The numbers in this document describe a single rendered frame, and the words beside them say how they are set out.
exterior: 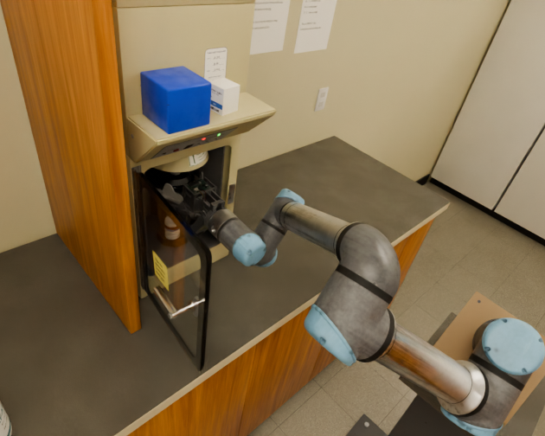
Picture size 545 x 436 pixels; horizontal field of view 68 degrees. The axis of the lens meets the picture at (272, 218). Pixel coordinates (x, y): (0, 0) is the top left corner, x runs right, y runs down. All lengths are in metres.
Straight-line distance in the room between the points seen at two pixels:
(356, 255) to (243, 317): 0.55
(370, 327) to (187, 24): 0.68
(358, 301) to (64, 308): 0.84
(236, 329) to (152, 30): 0.77
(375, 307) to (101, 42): 0.62
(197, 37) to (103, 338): 0.78
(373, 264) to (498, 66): 3.06
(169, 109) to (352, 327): 0.51
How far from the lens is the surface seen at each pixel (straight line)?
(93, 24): 0.72
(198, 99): 0.84
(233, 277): 1.31
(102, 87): 0.75
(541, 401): 1.41
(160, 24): 0.88
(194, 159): 1.08
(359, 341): 0.75
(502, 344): 1.03
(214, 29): 0.95
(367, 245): 0.76
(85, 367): 1.15
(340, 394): 2.26
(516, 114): 3.69
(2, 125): 1.31
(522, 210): 3.87
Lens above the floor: 1.90
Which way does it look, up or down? 38 degrees down
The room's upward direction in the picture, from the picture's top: 11 degrees clockwise
